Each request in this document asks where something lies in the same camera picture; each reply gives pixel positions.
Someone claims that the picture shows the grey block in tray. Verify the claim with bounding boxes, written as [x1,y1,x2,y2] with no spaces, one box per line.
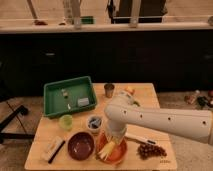
[77,98,89,107]

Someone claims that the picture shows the black-handled knife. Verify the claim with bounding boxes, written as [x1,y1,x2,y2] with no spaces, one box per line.
[125,133,156,145]

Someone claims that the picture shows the green plastic tray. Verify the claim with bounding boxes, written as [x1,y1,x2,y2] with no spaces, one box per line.
[44,76,97,118]

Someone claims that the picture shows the white brush with black handle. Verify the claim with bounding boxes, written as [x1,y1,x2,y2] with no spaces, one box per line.
[41,136,65,163]

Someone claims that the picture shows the small white bowl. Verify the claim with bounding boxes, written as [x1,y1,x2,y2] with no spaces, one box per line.
[86,115,102,134]

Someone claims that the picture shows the light green cup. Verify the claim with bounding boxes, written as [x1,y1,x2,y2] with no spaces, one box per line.
[59,115,72,130]

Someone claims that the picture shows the bunch of purple grapes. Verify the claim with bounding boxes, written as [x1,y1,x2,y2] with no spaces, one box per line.
[138,143,167,159]

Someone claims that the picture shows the orange fruit toy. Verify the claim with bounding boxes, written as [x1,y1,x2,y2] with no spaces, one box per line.
[125,86,135,95]

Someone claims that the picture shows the yellow banana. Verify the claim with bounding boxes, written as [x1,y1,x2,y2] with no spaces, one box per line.
[98,139,116,160]

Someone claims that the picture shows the black stand legs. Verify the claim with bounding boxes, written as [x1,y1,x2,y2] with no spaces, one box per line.
[0,105,34,144]

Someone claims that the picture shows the dark purple bowl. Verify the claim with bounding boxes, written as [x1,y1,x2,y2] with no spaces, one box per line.
[68,132,95,161]

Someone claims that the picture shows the metal cup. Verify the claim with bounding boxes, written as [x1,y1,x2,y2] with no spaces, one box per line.
[104,83,115,98]

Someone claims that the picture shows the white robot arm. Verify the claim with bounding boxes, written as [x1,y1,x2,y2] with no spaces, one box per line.
[104,91,213,146]

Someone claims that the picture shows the clutter pile on floor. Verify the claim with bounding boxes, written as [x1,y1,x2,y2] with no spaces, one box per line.
[184,90,213,110]

